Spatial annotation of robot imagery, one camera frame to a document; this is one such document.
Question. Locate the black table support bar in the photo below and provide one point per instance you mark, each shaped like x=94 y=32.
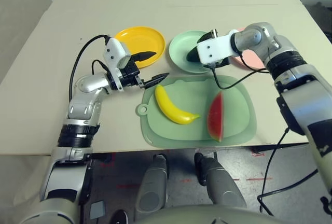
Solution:
x=282 y=146

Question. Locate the dark green toy avocado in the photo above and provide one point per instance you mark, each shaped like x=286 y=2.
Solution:
x=193 y=56

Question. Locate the green plate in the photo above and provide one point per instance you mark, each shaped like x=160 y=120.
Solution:
x=179 y=50

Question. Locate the black round floor object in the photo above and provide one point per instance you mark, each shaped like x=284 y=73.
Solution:
x=119 y=218

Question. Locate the grey robot right leg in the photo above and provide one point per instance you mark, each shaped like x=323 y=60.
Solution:
x=220 y=182

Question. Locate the grey robot left leg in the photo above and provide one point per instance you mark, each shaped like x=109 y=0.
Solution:
x=153 y=180

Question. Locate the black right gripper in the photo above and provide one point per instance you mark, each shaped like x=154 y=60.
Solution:
x=218 y=63

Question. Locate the grey robot leg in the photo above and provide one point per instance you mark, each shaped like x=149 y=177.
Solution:
x=153 y=180
x=220 y=182

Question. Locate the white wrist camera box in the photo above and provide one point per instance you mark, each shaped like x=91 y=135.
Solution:
x=114 y=50
x=215 y=50

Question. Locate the green silicone mat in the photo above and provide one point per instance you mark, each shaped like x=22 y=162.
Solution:
x=186 y=133

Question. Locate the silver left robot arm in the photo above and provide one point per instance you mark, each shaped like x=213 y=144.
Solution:
x=83 y=104

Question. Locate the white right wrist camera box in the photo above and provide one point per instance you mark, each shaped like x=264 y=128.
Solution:
x=215 y=50

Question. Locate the yellow toy banana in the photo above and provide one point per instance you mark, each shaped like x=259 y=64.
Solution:
x=168 y=104

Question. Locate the pink plate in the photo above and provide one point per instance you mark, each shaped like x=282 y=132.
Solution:
x=252 y=60

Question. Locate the grey square floor object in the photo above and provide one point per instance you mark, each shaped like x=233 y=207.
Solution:
x=97 y=208

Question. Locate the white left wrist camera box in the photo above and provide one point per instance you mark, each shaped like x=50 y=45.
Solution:
x=114 y=50

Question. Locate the toy watermelon slice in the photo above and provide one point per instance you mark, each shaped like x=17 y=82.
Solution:
x=215 y=117

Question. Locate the yellow plate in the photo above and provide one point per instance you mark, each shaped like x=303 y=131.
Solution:
x=145 y=37

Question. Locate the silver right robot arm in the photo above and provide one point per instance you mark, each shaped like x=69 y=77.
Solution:
x=293 y=78

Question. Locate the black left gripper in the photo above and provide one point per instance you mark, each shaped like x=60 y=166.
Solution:
x=129 y=75

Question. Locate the grey robot torso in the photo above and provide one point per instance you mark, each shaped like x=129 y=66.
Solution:
x=194 y=216

